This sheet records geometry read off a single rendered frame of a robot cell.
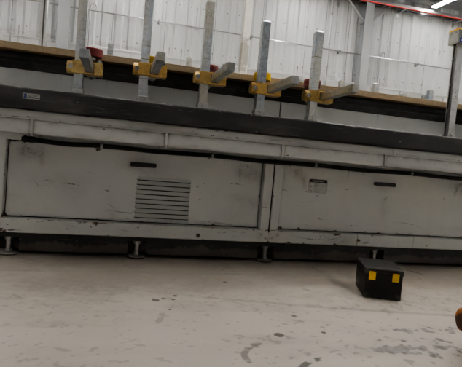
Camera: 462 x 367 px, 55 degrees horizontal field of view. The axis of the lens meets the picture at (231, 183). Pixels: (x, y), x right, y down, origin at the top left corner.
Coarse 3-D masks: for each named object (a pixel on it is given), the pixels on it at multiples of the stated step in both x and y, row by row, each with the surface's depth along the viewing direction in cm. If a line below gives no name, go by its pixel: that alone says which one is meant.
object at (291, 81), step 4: (292, 76) 165; (296, 76) 165; (280, 80) 177; (284, 80) 172; (288, 80) 168; (292, 80) 165; (296, 80) 165; (272, 84) 186; (276, 84) 181; (280, 84) 176; (284, 84) 172; (288, 84) 169; (292, 84) 168; (296, 84) 167; (268, 88) 190; (272, 88) 186; (276, 88) 180; (280, 88) 178; (284, 88) 177; (272, 92) 191
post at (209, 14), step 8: (208, 0) 184; (208, 8) 183; (208, 16) 184; (208, 24) 184; (208, 32) 184; (208, 40) 184; (208, 48) 185; (208, 56) 185; (200, 64) 188; (208, 64) 185; (200, 88) 185; (200, 96) 185
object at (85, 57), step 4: (80, 48) 146; (80, 52) 146; (84, 52) 146; (88, 52) 146; (80, 56) 146; (84, 56) 146; (88, 56) 146; (84, 60) 152; (88, 60) 151; (92, 60) 163; (84, 64) 158; (88, 64) 157; (92, 64) 164; (88, 68) 166; (92, 68) 166; (88, 76) 185
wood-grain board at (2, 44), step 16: (0, 48) 184; (16, 48) 182; (32, 48) 184; (48, 48) 185; (128, 64) 194; (240, 80) 209; (272, 80) 210; (352, 96) 226; (368, 96) 223; (384, 96) 226; (400, 96) 228
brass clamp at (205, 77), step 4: (196, 72) 184; (200, 72) 184; (204, 72) 184; (208, 72) 185; (212, 72) 185; (196, 76) 184; (200, 76) 184; (204, 76) 184; (208, 76) 185; (196, 80) 184; (200, 80) 184; (204, 80) 184; (208, 80) 185; (224, 80) 187; (208, 84) 187; (212, 84) 187; (216, 84) 186; (220, 84) 186; (224, 84) 187
